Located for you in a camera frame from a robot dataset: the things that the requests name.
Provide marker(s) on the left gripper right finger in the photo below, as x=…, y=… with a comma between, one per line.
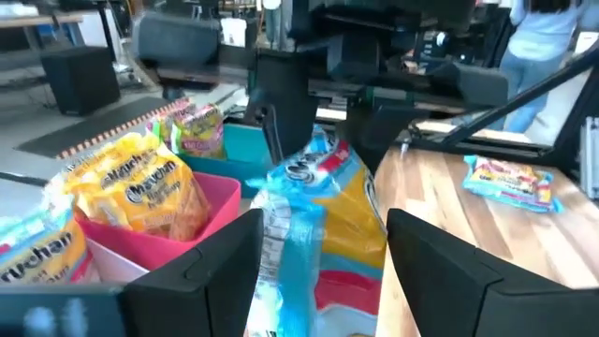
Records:
x=458, y=299

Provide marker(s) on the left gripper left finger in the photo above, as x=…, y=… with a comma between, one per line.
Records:
x=201, y=290

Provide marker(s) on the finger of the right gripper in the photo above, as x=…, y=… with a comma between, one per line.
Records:
x=379, y=131
x=290, y=93

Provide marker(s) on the yellow Maruchan noodle packet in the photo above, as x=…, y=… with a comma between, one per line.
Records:
x=107, y=159
x=154, y=206

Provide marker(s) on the lime green Maruchan noodle packet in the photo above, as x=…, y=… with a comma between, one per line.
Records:
x=201, y=131
x=166, y=119

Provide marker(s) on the teal plastic bin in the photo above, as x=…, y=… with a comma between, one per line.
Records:
x=243, y=150

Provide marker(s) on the red plastic bin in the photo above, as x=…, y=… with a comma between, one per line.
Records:
x=220, y=201

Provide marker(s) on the grey office chair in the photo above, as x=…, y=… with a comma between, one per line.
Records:
x=477, y=84
x=178, y=39

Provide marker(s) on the person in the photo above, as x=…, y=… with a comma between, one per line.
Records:
x=538, y=42

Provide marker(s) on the hazard striped floor mat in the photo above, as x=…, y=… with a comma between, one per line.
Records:
x=93, y=126

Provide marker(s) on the black floor cabinet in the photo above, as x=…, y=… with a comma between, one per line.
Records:
x=79, y=79

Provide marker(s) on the wooden background desk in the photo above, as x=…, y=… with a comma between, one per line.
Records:
x=28, y=21

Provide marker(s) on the black aluminium table frame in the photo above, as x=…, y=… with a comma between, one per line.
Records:
x=491, y=150

